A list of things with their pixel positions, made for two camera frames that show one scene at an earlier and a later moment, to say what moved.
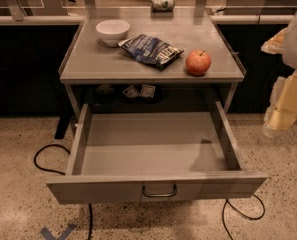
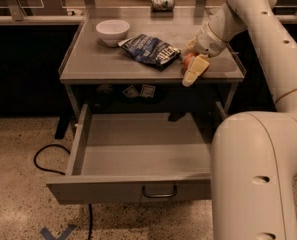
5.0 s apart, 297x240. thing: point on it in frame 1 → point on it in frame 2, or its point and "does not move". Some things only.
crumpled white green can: [162, 3] does not move
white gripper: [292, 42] → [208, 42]
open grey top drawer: [147, 156] does not move
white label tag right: [147, 91] does not move
